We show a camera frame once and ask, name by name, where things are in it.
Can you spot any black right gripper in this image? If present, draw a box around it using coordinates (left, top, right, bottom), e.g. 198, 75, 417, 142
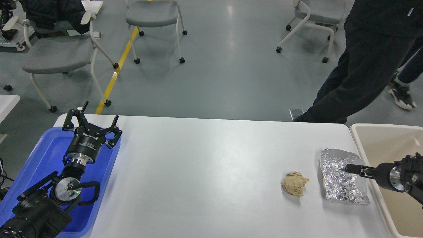
340, 163, 405, 193

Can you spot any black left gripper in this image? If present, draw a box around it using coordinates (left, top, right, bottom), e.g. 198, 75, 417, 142
62, 101, 122, 164

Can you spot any silver foil bag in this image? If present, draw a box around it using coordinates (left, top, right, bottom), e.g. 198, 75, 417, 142
319, 148, 370, 206

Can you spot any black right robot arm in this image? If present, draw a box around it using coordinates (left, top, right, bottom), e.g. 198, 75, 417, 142
340, 152, 423, 204

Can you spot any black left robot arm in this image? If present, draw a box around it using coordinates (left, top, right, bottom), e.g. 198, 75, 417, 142
1, 102, 122, 238

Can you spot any beige plastic bin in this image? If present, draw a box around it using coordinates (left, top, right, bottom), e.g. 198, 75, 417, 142
350, 124, 423, 238

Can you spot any blue plastic tray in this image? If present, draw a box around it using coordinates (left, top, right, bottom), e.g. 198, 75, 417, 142
0, 127, 121, 238

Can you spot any crumpled brown paper ball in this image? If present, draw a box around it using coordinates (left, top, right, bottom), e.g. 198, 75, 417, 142
281, 171, 310, 197

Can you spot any metal floor plate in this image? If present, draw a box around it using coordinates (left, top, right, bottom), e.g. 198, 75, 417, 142
289, 109, 306, 121

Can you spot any white side table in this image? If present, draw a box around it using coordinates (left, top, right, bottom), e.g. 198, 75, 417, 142
0, 95, 20, 123

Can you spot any grey chair with jacket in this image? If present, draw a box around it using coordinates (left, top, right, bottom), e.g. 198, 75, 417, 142
3, 11, 119, 112

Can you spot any grey chair middle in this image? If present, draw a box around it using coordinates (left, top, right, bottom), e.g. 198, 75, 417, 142
125, 0, 188, 64

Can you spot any black jacket on chair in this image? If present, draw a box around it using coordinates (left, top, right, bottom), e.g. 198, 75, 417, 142
19, 0, 90, 34

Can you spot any person in dark clothes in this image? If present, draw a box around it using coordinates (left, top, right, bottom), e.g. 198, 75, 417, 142
294, 0, 423, 124

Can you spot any white equipment cart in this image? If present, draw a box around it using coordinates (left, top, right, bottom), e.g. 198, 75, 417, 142
0, 0, 34, 52

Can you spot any grey chair right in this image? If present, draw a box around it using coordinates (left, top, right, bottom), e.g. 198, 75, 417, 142
276, 0, 346, 63

